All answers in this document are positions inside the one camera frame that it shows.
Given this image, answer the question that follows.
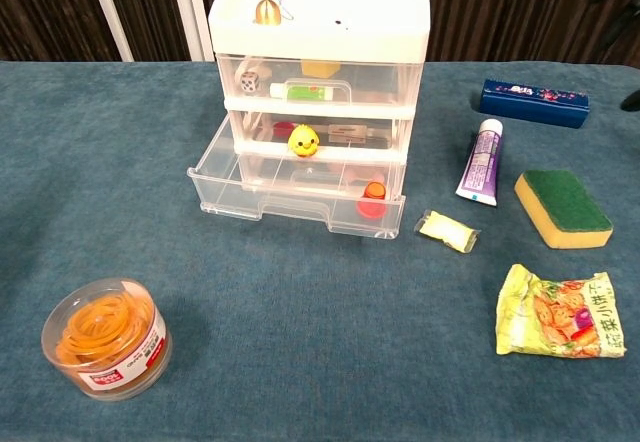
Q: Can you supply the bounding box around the teal table cloth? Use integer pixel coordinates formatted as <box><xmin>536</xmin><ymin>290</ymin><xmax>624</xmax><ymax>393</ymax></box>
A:
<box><xmin>0</xmin><ymin>60</ymin><xmax>640</xmax><ymax>442</ymax></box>

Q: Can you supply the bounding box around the yellow-green snack packet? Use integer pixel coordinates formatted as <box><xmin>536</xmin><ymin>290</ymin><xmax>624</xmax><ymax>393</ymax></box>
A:
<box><xmin>494</xmin><ymin>263</ymin><xmax>627</xmax><ymax>359</ymax></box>

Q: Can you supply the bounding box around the green yellow sponge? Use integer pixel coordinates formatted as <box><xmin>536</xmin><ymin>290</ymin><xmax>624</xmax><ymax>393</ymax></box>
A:
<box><xmin>513</xmin><ymin>169</ymin><xmax>614</xmax><ymax>250</ymax></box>

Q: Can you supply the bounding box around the green white small tube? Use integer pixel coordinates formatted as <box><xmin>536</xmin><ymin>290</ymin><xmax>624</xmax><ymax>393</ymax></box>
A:
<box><xmin>268</xmin><ymin>81</ymin><xmax>334</xmax><ymax>103</ymax></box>

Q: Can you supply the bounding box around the white plastic drawer unit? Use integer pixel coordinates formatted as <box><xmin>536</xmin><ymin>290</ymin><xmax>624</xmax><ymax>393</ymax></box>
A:
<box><xmin>208</xmin><ymin>0</ymin><xmax>432</xmax><ymax>198</ymax></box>

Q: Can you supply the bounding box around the purple white toothpaste tube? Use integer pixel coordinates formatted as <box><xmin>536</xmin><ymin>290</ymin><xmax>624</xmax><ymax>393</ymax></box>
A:
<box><xmin>454</xmin><ymin>118</ymin><xmax>504</xmax><ymax>207</ymax></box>

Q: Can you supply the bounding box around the small yellow packet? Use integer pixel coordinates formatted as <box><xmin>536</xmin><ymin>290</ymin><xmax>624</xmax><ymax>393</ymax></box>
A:
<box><xmin>413</xmin><ymin>209</ymin><xmax>482</xmax><ymax>254</ymax></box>

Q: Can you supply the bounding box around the white partition post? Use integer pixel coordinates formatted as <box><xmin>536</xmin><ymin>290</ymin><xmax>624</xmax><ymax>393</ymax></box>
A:
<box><xmin>167</xmin><ymin>0</ymin><xmax>217</xmax><ymax>62</ymax></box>
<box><xmin>83</xmin><ymin>0</ymin><xmax>135</xmax><ymax>62</ymax></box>

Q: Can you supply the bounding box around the yellow block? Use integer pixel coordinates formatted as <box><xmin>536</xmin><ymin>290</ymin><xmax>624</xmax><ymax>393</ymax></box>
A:
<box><xmin>299</xmin><ymin>60</ymin><xmax>342</xmax><ymax>80</ymax></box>

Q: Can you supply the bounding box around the blue floral patterned box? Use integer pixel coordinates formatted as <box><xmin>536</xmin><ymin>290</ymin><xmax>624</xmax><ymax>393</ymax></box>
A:
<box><xmin>478</xmin><ymin>78</ymin><xmax>590</xmax><ymax>130</ymax></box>

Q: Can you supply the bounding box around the small gold bell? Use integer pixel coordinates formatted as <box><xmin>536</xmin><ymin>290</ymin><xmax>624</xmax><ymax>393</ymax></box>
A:
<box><xmin>254</xmin><ymin>0</ymin><xmax>295</xmax><ymax>27</ymax></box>

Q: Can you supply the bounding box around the clear jar of rubber bands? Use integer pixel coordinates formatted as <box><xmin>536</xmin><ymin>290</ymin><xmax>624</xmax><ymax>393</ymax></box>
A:
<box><xmin>40</xmin><ymin>276</ymin><xmax>174</xmax><ymax>402</ymax></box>

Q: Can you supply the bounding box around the clear plastic drawer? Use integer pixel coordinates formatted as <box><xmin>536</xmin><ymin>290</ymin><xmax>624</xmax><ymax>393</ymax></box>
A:
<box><xmin>215</xmin><ymin>55</ymin><xmax>424</xmax><ymax>108</ymax></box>
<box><xmin>187</xmin><ymin>113</ymin><xmax>407</xmax><ymax>240</ymax></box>
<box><xmin>239</xmin><ymin>159</ymin><xmax>401</xmax><ymax>196</ymax></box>

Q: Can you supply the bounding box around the black silver flat case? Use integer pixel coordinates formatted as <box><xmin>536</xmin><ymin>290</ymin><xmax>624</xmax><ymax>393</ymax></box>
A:
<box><xmin>327</xmin><ymin>122</ymin><xmax>392</xmax><ymax>150</ymax></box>

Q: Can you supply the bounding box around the yellow chick toy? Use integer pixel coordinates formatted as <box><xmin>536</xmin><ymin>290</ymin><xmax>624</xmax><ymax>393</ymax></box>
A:
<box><xmin>287</xmin><ymin>124</ymin><xmax>321</xmax><ymax>159</ymax></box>

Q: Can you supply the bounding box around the small red capped bottle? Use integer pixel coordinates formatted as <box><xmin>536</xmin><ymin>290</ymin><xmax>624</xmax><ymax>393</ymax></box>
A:
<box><xmin>356</xmin><ymin>180</ymin><xmax>389</xmax><ymax>219</ymax></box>

